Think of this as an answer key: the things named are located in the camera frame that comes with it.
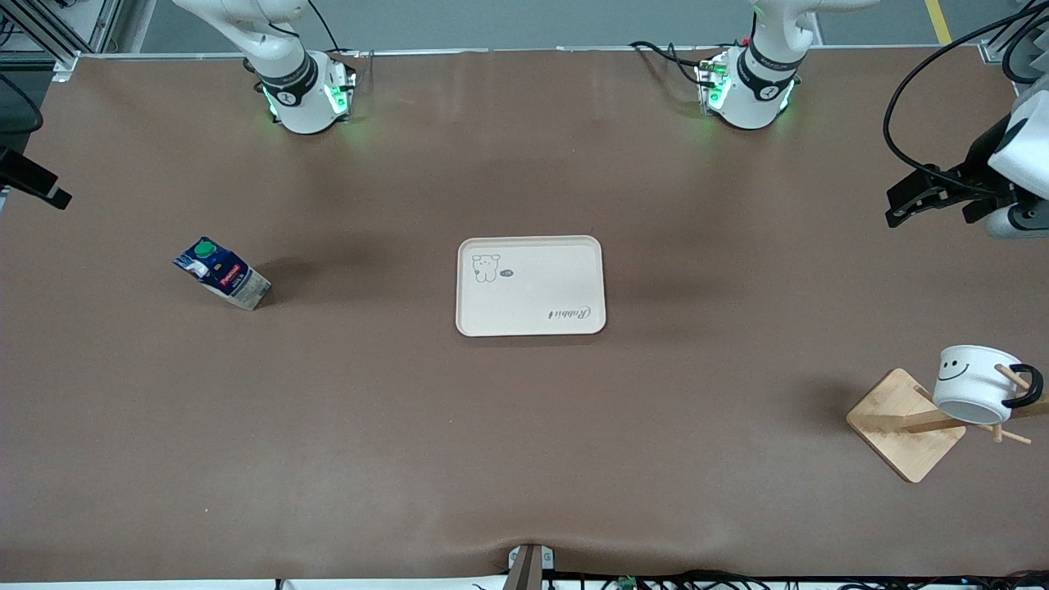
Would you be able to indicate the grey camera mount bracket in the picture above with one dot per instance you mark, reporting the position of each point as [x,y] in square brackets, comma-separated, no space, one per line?
[529,565]

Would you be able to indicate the blue milk carton green cap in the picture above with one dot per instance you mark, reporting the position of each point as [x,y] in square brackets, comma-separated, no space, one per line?
[225,277]

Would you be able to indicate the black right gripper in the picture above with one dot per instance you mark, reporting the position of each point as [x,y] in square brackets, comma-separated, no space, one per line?
[23,174]

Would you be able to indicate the beige tray with bear print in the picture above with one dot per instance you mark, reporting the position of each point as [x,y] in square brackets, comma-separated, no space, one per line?
[531,287]

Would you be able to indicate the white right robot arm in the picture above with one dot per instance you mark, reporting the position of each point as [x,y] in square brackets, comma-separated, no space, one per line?
[299,106]

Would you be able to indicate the wooden mug rack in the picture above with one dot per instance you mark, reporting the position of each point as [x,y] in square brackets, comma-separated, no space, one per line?
[901,426]

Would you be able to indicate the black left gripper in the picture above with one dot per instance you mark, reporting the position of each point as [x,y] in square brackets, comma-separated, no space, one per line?
[981,166]

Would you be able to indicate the brown table cover mat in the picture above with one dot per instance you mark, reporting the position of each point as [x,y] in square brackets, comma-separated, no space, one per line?
[410,451]

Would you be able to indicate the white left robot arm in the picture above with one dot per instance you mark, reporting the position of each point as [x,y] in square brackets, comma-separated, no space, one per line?
[750,102]

